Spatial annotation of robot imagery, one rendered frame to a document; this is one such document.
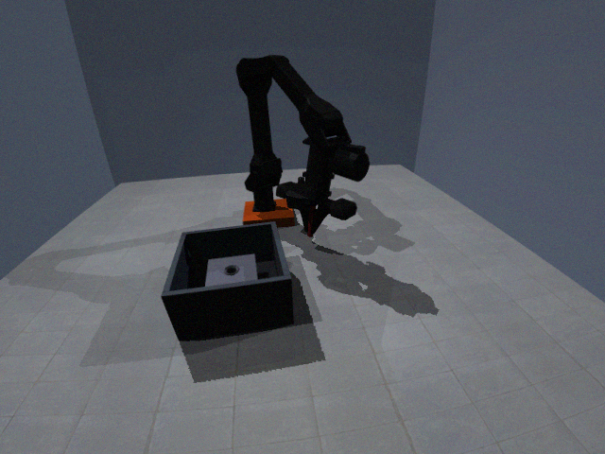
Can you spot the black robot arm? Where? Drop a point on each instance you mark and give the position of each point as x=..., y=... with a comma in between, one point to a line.
x=318, y=117

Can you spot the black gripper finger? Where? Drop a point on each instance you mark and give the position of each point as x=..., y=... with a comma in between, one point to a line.
x=305, y=218
x=317, y=220

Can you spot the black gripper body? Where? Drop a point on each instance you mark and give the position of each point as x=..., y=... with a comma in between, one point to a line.
x=342, y=208

